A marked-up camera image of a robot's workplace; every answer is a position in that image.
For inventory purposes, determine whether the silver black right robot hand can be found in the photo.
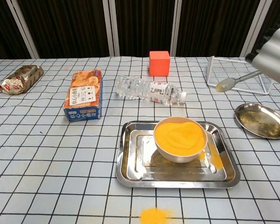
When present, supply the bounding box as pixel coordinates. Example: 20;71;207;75
245;16;280;89

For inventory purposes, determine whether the metal spoon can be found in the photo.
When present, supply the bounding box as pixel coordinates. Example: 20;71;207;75
215;70;263;93

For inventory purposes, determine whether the orange bowl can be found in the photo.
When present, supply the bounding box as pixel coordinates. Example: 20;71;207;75
153;116;208;164

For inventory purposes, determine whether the rectangular steel tray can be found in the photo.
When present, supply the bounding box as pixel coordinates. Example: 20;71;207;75
115;120;241;189

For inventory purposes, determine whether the orange powder pile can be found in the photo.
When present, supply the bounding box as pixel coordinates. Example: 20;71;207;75
139;206;175;224

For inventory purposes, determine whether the clear plastic container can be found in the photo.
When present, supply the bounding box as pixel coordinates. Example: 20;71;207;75
206;56;280;95

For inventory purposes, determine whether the round steel plate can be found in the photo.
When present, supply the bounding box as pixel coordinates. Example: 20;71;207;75
234;103;280;140

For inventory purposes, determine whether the orange cube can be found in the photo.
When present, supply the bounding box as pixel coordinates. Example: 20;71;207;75
149;51;171;77

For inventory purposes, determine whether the clear plastic water bottle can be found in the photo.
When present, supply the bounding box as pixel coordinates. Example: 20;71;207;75
115;76;187;106

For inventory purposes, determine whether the orange blue biscuit box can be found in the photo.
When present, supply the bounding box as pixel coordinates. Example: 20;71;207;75
63;69;103;123

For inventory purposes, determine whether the black white-framed folding screen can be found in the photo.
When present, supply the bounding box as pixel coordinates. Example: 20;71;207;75
0;0;280;60

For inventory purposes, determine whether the white black checked tablecloth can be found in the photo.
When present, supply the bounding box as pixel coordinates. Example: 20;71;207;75
0;56;280;224

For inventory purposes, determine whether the gold foil snack packet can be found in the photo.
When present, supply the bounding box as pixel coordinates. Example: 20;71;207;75
0;64;44;95

